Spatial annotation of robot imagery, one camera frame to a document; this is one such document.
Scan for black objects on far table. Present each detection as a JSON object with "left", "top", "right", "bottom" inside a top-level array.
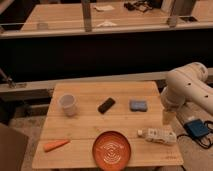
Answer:
[{"left": 124, "top": 0, "right": 153, "bottom": 13}]

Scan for black cable on floor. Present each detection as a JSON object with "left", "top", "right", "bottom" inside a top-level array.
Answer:
[{"left": 176, "top": 120, "right": 213, "bottom": 150}]

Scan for blue sponge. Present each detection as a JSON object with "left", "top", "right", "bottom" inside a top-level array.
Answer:
[{"left": 129, "top": 100, "right": 148, "bottom": 112}]

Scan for blue box on floor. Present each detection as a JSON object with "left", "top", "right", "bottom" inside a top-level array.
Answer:
[{"left": 184, "top": 119, "right": 210, "bottom": 139}]

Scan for metal post left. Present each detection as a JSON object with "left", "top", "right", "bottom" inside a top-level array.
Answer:
[{"left": 81, "top": 0, "right": 92, "bottom": 32}]

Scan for orange carrot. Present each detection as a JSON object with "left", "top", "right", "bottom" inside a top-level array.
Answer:
[{"left": 43, "top": 140, "right": 69, "bottom": 152}]

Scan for white paper on far table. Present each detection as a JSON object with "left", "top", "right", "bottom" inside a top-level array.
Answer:
[{"left": 94, "top": 5, "right": 115, "bottom": 12}]

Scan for black rectangular block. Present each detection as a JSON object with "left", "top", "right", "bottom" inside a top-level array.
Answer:
[{"left": 98, "top": 98, "right": 115, "bottom": 114}]

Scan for crumpled white tissue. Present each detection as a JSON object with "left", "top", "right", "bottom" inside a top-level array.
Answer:
[{"left": 97, "top": 20, "right": 117, "bottom": 27}]

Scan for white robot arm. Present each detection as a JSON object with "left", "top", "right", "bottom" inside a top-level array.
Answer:
[{"left": 160, "top": 62, "right": 213, "bottom": 125}]

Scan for metal clamp at left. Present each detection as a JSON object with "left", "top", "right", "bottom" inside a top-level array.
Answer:
[{"left": 0, "top": 68, "right": 27, "bottom": 90}]

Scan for white plastic cup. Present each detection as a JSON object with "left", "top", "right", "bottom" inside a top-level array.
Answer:
[{"left": 58, "top": 94, "right": 77, "bottom": 116}]

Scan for brown box corner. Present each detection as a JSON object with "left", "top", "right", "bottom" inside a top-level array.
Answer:
[{"left": 0, "top": 123, "right": 28, "bottom": 171}]

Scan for metal post right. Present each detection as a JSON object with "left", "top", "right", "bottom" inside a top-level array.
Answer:
[{"left": 167, "top": 0, "right": 185, "bottom": 28}]

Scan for metal post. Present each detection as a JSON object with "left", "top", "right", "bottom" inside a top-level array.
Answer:
[
  {"left": 167, "top": 0, "right": 185, "bottom": 28},
  {"left": 81, "top": 0, "right": 92, "bottom": 32}
]

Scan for orange ceramic bowl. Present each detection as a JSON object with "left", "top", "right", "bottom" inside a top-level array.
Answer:
[{"left": 92, "top": 131, "right": 131, "bottom": 171}]

